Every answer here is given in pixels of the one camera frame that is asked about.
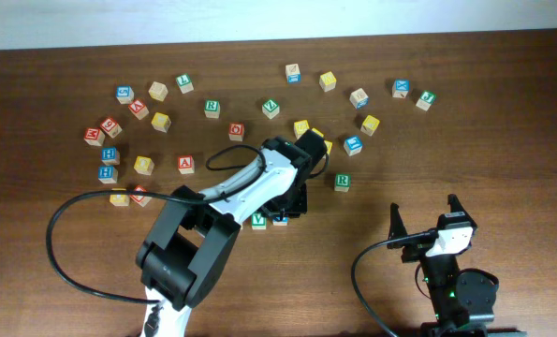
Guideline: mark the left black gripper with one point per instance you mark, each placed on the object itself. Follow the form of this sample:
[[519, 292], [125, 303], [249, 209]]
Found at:
[[287, 203]]

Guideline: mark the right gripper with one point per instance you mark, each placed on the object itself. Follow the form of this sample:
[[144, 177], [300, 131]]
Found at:
[[418, 250]]

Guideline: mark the blue P block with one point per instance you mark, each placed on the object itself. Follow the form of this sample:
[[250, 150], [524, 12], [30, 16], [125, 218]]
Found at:
[[280, 221]]

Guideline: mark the green V block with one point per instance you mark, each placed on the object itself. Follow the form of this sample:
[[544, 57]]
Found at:
[[258, 221]]

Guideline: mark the green r block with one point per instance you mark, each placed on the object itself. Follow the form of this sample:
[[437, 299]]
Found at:
[[342, 182], [212, 109]]

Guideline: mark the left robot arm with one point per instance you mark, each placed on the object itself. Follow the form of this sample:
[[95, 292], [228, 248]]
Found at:
[[187, 248]]

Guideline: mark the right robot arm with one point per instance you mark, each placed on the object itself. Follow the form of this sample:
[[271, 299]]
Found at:
[[462, 300]]

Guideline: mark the yellow G block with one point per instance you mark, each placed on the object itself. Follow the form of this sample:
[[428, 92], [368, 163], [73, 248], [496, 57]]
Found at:
[[328, 146]]

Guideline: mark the yellow cluster block middle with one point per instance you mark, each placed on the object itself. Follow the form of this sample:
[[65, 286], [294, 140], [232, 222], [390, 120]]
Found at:
[[319, 133]]

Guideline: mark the yellow cluster block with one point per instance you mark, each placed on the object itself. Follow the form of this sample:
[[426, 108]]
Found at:
[[319, 133], [300, 127]]

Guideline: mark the yellow cluster block left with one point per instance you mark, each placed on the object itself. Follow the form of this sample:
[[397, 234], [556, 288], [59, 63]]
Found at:
[[300, 127]]

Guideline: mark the blue I block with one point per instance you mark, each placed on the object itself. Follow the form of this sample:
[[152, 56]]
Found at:
[[353, 145]]

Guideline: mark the red O block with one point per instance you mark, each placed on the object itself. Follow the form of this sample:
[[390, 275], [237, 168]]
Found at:
[[236, 132]]

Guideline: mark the green Z block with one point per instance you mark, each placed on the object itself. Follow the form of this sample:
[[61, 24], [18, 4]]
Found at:
[[270, 108]]

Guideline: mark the yellow block right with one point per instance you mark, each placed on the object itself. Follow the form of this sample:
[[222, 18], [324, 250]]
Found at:
[[369, 125]]

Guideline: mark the red A block centre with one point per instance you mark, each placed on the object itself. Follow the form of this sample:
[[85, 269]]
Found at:
[[186, 164]]

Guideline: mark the red a block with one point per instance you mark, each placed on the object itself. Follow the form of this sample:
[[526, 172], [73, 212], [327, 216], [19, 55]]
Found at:
[[138, 109], [186, 164]]

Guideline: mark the green J block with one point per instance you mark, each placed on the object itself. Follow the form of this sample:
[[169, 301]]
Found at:
[[426, 99]]

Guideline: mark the blue D sided block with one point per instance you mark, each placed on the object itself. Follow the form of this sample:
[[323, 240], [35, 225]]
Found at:
[[359, 98]]

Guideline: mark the yellow block top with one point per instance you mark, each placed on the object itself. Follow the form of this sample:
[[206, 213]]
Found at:
[[327, 81]]

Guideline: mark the blue sided block top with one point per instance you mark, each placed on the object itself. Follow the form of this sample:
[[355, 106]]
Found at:
[[292, 73]]

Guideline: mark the blue X block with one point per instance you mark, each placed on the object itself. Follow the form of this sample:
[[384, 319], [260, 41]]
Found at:
[[400, 88]]

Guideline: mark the red I block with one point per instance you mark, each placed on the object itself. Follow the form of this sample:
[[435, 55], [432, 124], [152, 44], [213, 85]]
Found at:
[[140, 199]]

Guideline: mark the yellow O block left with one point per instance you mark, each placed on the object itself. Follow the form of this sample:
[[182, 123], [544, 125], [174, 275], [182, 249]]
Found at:
[[144, 165]]

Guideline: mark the yellow block upper left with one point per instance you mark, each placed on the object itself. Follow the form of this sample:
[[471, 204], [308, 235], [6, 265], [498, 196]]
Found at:
[[161, 122]]

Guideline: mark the green L block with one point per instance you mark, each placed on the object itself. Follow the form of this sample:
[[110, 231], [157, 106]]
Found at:
[[185, 83]]

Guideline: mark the yellow block bottom left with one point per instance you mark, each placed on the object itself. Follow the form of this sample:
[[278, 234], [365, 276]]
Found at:
[[120, 200]]

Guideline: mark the plain wooden block left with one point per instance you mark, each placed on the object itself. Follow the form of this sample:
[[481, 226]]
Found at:
[[158, 91]]

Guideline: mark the red A block far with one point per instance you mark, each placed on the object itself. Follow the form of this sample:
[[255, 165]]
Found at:
[[138, 109]]

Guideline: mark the blue H block lower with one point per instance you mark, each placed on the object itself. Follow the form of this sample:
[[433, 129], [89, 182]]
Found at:
[[107, 174]]

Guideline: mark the blue h block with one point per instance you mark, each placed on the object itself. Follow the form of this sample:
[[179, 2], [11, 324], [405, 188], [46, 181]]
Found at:
[[110, 156], [107, 174]]

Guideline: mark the blue H block upper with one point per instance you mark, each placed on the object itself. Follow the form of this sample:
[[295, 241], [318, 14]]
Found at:
[[110, 156]]

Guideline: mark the red 9 block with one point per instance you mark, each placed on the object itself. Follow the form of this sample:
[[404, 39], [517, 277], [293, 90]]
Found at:
[[111, 127]]

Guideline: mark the blue S block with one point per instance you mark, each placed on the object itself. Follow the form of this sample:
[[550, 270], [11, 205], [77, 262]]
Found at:
[[124, 94]]

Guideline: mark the red M block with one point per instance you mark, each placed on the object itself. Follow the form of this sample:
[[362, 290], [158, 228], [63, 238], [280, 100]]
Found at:
[[94, 136]]

